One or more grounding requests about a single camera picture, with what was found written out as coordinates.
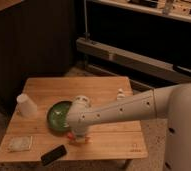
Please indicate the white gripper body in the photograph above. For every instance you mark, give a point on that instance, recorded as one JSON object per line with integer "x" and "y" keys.
{"x": 80, "y": 136}

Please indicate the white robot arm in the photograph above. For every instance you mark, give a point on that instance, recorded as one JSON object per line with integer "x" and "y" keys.
{"x": 172, "y": 103}

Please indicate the white sponge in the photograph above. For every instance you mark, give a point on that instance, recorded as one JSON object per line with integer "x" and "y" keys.
{"x": 18, "y": 144}

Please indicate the black smartphone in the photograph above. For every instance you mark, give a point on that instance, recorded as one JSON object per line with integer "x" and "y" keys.
{"x": 53, "y": 155}

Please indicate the green bowl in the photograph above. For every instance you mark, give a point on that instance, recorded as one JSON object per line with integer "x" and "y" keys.
{"x": 56, "y": 116}

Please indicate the wooden folding table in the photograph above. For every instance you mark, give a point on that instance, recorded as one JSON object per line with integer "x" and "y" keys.
{"x": 110, "y": 141}

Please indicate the small clear bottle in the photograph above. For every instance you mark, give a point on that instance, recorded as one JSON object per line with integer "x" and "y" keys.
{"x": 120, "y": 94}

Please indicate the white upside-down cup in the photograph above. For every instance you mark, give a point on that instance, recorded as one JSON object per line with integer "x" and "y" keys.
{"x": 26, "y": 106}

